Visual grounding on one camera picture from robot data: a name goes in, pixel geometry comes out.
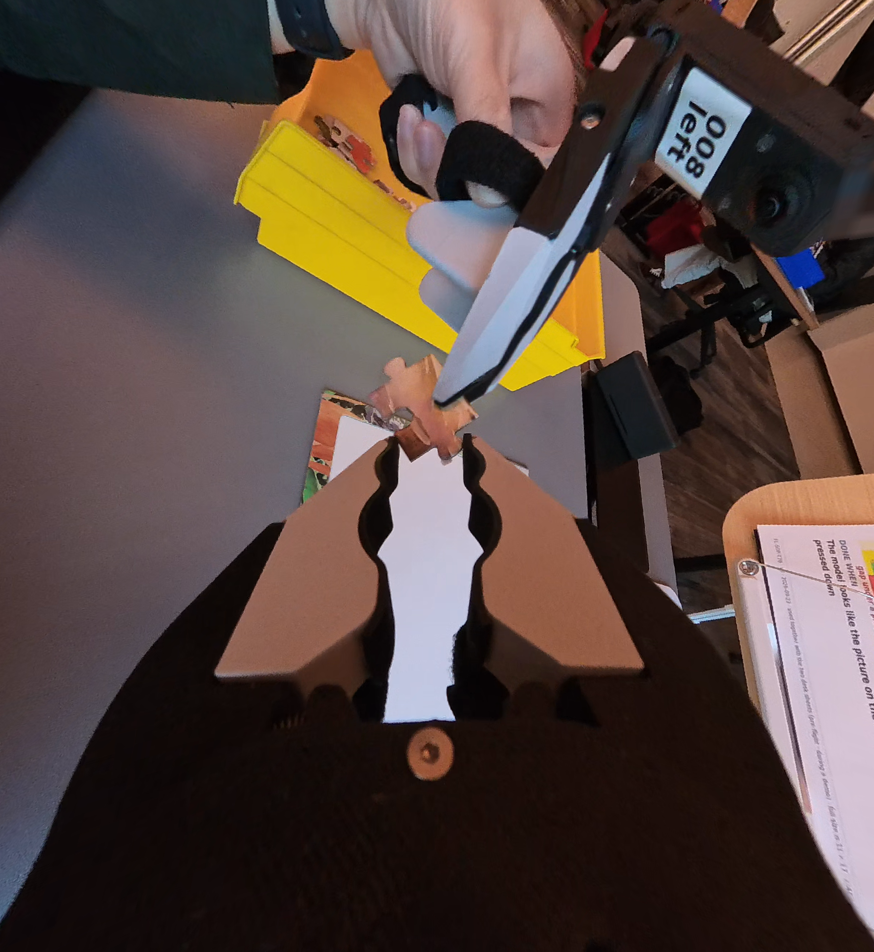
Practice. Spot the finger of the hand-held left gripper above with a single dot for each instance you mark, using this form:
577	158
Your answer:
496	312
589	216

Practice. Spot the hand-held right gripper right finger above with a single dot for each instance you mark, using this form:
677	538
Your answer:
563	595

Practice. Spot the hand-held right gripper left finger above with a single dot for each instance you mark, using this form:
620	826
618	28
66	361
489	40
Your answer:
303	595

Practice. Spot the pinkish brown puzzle piece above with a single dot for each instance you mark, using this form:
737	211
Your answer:
411	394

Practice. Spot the puzzle frame board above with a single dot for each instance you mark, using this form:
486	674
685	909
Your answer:
426	595

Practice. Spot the yellow bin with puzzle pieces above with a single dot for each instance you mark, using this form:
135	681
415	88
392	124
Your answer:
318	216

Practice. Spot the pile of puzzle pieces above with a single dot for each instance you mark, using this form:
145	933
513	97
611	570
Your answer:
348	145

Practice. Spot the person's left forearm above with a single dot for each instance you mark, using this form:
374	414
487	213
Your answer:
109	37

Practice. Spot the grey desk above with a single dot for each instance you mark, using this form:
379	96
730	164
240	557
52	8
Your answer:
109	372

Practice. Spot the person's left hand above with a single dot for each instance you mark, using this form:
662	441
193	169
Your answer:
467	52

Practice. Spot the red bag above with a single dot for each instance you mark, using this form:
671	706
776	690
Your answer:
675	230

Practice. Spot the large blue box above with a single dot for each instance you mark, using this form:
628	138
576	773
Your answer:
800	269

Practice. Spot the black device with green lights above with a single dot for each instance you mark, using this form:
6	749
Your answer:
630	409

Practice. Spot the beige cabinet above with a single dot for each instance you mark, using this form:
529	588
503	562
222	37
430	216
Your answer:
854	401

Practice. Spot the instruction sheet on stand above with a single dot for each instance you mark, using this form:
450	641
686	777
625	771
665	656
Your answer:
816	498

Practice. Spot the printed instruction sheet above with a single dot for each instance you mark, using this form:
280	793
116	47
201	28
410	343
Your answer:
839	744

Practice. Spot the black wristband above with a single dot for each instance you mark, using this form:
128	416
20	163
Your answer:
310	30

